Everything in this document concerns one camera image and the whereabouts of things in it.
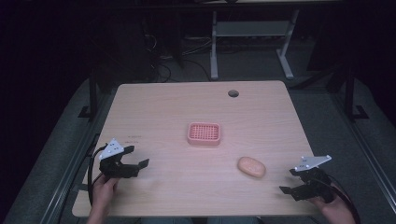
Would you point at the person's right hand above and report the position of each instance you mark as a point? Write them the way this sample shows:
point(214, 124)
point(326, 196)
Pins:
point(334, 207)

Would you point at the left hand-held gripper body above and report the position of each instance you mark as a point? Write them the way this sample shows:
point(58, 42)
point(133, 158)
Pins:
point(109, 151)

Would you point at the orange soap bar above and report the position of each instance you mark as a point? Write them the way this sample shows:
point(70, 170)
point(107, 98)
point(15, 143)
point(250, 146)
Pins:
point(251, 167)

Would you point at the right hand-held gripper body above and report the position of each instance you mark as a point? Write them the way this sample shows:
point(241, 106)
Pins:
point(317, 183)

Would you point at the grey metal floor rail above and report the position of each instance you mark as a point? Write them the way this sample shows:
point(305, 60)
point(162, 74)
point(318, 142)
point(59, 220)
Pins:
point(71, 165)
point(367, 146)

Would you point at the pink soap dish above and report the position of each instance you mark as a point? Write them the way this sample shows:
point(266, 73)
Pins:
point(204, 134)

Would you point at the white metal desk frame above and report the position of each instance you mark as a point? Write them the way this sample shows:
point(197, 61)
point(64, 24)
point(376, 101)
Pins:
point(249, 28)

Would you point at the black metal stand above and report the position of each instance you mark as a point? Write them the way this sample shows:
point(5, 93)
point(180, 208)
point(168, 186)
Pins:
point(92, 96)
point(350, 93)

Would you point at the person's left hand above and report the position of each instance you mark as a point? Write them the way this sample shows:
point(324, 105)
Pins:
point(102, 191)

